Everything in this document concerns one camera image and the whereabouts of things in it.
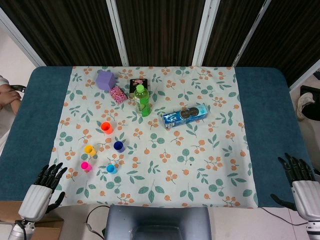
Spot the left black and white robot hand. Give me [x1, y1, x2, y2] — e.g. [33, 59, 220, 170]
[17, 162, 68, 223]

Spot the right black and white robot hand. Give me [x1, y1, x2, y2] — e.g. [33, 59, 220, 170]
[270, 152, 320, 222]

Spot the pink plastic cup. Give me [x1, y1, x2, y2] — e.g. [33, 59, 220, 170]
[80, 161, 93, 173]

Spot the yellow plastic cup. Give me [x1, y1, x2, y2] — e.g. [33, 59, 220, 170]
[84, 145, 97, 157]

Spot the dark blue plastic cup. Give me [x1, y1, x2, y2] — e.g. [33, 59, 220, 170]
[113, 141, 126, 153]

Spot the brown cardboard box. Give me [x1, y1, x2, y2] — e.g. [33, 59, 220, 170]
[0, 200, 65, 240]

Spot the teal blue table cover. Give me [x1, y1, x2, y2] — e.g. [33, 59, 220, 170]
[0, 66, 316, 209]

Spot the white sneaker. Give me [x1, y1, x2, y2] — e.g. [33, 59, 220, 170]
[296, 92, 316, 120]

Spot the orange plastic cup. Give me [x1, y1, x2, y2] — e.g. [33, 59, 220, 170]
[100, 121, 113, 135]

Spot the black trouser leg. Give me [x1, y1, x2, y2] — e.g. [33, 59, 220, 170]
[299, 84, 320, 121]

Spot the pink patterned small box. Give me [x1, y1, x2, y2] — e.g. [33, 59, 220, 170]
[108, 84, 127, 104]

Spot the floral print tablecloth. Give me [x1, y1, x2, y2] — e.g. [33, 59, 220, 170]
[39, 65, 259, 209]

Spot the purple foam cube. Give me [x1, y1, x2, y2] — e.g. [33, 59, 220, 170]
[95, 70, 117, 91]

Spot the green tea bottle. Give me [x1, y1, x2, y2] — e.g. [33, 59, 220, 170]
[133, 84, 152, 118]

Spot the blue cookie box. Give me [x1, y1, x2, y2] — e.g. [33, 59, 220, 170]
[161, 104, 210, 129]

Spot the dark folding screen panel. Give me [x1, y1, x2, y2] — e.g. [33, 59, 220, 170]
[233, 0, 320, 88]
[199, 0, 272, 68]
[0, 0, 130, 68]
[113, 0, 213, 67]

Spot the thin black floor cable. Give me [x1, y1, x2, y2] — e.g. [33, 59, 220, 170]
[258, 206, 311, 226]

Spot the black floor cable with connector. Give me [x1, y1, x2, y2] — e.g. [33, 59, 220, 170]
[85, 204, 111, 240]

